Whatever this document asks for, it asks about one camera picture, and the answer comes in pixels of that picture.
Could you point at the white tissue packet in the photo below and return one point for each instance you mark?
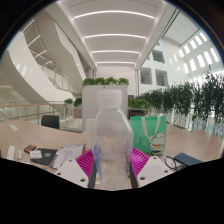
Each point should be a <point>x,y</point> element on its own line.
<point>35,154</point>

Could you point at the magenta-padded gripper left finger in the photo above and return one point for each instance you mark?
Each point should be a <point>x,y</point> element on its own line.
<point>71,171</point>

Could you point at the low planter with shrubs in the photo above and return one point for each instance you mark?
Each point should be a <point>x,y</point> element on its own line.
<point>138,104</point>

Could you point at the clear plastic water bottle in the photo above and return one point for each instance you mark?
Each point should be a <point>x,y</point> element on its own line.
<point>111,143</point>

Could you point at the small red-black box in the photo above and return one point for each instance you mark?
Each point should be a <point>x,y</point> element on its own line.
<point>30,148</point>

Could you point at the small grey-white charger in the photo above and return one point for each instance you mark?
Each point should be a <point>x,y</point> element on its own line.
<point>19,154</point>

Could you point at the green hedge row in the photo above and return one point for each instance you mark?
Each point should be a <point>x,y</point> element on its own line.
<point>186,96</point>

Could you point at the white paper slip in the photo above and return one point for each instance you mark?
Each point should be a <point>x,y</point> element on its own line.
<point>14,127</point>

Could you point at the green tote bag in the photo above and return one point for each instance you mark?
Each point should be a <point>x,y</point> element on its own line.
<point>150,131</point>

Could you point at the ceiling light strips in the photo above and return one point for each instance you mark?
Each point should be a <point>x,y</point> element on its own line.
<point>115,35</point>

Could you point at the small planter with shrubs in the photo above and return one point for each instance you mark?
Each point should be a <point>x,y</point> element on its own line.
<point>77,102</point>

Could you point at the white cabinet with plants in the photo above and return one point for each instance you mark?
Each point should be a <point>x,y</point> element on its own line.
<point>91,103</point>

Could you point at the black notebook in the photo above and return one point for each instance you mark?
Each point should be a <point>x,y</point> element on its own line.
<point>46,156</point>

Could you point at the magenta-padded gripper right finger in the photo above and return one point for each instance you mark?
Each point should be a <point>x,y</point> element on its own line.
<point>151,170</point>

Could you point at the black office chair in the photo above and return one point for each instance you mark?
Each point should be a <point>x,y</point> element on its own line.
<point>50,121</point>

